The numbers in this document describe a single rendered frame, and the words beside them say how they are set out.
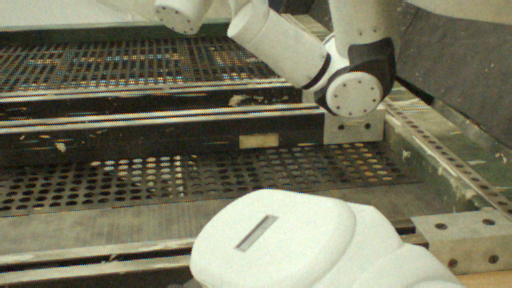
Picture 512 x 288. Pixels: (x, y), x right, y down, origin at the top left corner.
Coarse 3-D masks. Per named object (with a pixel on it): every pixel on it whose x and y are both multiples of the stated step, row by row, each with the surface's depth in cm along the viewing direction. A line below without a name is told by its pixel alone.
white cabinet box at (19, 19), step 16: (16, 0) 398; (32, 0) 400; (48, 0) 402; (64, 0) 404; (80, 0) 406; (96, 0) 463; (0, 16) 399; (16, 16) 401; (32, 16) 403; (48, 16) 405; (64, 16) 407; (80, 16) 409; (96, 16) 411; (112, 16) 413; (128, 16) 467; (112, 80) 427; (160, 80) 434
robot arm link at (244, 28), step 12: (240, 0) 82; (252, 0) 78; (264, 0) 78; (240, 12) 82; (252, 12) 77; (264, 12) 78; (240, 24) 79; (252, 24) 78; (264, 24) 78; (240, 36) 79; (252, 36) 78
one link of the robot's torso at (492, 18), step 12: (408, 0) 49; (420, 0) 46; (432, 0) 44; (444, 0) 43; (456, 0) 42; (468, 0) 42; (480, 0) 42; (492, 0) 42; (504, 0) 42; (432, 12) 45; (444, 12) 44; (456, 12) 43; (468, 12) 43; (480, 12) 43; (492, 12) 43; (504, 12) 43
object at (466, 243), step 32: (416, 224) 75; (448, 224) 75; (480, 224) 75; (0, 256) 69; (32, 256) 69; (64, 256) 69; (96, 256) 70; (128, 256) 70; (160, 256) 71; (448, 256) 73; (480, 256) 74
